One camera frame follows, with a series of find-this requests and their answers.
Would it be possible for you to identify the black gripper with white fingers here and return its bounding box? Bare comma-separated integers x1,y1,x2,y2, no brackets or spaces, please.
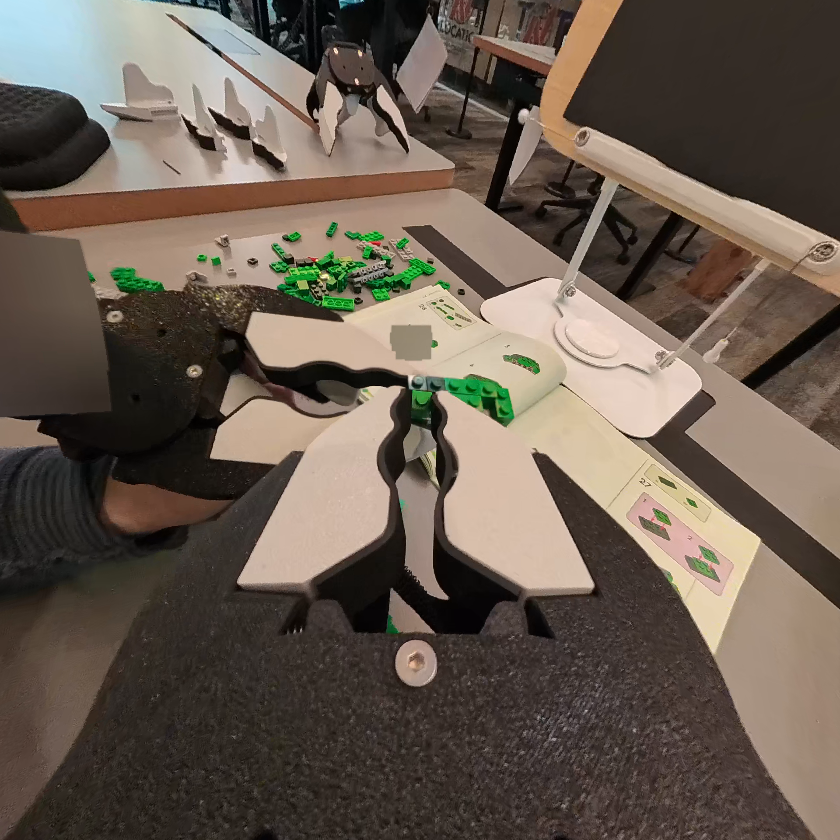
306,41,411,158

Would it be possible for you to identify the black table leg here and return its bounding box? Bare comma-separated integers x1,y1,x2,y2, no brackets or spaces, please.
616,209,698,301

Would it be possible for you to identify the person's left hand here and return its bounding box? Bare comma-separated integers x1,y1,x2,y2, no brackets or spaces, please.
98,476,234,538

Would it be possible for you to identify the white card sheet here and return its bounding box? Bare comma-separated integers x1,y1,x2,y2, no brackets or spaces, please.
395,14,448,114

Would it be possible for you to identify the pile of loose green bricks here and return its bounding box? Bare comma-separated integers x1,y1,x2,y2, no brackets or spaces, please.
266,222,475,311

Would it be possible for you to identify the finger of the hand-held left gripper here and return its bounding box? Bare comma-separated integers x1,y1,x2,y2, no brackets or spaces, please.
209,382,395,462
244,311,424,395

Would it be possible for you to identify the grey desk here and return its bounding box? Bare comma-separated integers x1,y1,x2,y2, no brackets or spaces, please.
0,189,840,840

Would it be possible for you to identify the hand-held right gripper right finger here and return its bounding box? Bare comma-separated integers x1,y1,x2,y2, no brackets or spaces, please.
433,392,597,634

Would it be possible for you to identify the green and grey brick assembly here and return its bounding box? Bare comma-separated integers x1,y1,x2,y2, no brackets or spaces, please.
407,373,514,429

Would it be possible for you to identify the wood-edged grey table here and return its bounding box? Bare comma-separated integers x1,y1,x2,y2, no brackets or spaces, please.
0,0,455,231

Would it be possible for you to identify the person's left forearm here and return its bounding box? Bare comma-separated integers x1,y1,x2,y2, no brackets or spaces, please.
0,446,188,595

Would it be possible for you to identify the black panel with tan rim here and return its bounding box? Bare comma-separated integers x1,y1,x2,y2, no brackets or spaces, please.
539,0,840,298

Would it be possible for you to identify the black stool base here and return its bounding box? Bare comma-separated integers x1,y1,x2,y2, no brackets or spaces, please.
535,164,639,263

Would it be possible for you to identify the large green brick chunk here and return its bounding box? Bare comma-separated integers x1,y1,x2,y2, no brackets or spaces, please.
110,266,166,294

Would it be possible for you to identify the white wedge plate black edge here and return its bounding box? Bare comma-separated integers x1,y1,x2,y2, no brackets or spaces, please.
100,62,179,123
209,77,253,140
180,84,227,155
251,105,287,170

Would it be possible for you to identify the wooden background table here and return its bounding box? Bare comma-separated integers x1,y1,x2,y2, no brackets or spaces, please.
472,36,559,211

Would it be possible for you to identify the brick instruction booklet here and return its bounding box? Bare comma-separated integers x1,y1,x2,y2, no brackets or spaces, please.
344,283,762,654

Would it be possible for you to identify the black mesh cushion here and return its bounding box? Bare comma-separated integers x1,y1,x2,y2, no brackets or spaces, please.
0,82,111,193

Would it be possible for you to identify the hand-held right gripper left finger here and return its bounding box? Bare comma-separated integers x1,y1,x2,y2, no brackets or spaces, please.
235,386,411,632

